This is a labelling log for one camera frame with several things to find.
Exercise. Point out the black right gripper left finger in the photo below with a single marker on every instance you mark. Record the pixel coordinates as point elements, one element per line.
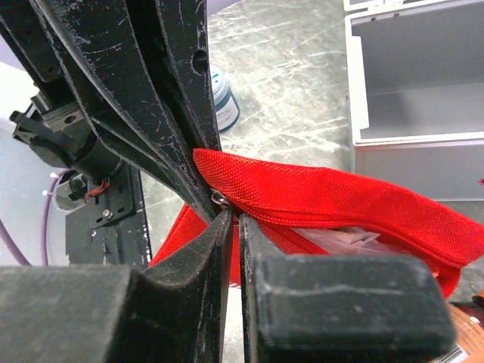
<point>172,312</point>

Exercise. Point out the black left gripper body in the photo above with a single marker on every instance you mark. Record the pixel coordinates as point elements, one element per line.
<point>54,128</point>

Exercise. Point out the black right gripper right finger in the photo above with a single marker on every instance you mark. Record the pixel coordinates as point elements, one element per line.
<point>315,308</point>

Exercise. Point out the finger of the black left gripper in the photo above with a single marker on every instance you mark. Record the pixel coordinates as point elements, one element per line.
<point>112,56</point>
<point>184,32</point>

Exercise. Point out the printed clear plastic packet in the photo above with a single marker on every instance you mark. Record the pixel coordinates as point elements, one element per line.
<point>348,241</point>

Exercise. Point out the red first aid pouch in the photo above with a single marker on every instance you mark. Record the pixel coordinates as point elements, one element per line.
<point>285,197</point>

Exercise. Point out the brown medicine bottle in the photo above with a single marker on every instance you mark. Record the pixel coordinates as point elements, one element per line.
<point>468,321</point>

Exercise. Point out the grey metal case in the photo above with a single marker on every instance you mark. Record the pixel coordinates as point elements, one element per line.
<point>415,74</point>

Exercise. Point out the white round jar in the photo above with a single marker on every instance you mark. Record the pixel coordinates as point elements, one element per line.
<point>226,105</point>

